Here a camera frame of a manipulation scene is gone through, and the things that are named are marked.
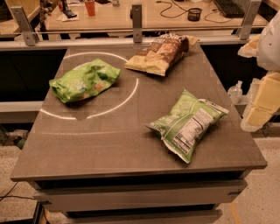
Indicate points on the clear hand sanitizer bottle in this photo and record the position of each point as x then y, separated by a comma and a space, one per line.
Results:
235, 92

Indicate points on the black mesh pen holder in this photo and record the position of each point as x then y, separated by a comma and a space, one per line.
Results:
194, 14

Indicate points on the left metal rail bracket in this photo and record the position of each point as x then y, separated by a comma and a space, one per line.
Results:
30, 36

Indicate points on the metal rail bracket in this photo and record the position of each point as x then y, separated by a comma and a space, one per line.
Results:
30, 36
136, 16
249, 17

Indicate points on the dark object on paper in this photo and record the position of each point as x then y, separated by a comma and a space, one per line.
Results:
66, 11

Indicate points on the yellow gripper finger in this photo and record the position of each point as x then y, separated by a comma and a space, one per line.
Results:
249, 50
264, 101

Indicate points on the middle metal rail bracket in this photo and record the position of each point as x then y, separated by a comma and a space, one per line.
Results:
136, 16

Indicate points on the table drawer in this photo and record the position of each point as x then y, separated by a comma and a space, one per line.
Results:
140, 196
184, 217

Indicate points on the lower table drawer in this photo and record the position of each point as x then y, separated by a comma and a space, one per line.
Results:
184, 217

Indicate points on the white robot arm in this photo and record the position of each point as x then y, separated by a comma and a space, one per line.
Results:
269, 46

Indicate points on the upper table drawer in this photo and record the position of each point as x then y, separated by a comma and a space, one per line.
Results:
140, 196

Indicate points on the brown chip bag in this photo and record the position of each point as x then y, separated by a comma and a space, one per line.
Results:
161, 54

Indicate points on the black keyboard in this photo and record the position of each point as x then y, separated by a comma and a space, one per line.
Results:
229, 9

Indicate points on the orange cup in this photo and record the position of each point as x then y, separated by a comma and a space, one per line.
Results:
90, 6

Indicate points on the green jalapeno chip bag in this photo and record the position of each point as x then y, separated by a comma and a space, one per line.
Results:
186, 123

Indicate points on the light green chip bag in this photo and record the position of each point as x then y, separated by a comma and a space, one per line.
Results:
85, 81

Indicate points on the right metal rail bracket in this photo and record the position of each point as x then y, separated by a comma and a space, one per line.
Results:
249, 17

